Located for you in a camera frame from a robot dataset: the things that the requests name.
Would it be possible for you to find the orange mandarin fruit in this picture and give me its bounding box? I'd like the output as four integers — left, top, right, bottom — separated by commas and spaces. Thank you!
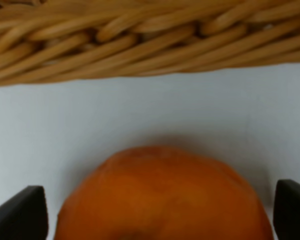
54, 146, 274, 240

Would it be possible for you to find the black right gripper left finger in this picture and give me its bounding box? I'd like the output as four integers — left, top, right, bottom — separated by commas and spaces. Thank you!
0, 185, 49, 240

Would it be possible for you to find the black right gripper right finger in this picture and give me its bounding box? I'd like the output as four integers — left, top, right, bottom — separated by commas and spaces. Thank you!
273, 179, 300, 240

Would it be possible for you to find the light orange wicker basket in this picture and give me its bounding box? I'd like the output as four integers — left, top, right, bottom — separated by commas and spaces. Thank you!
0, 0, 300, 87

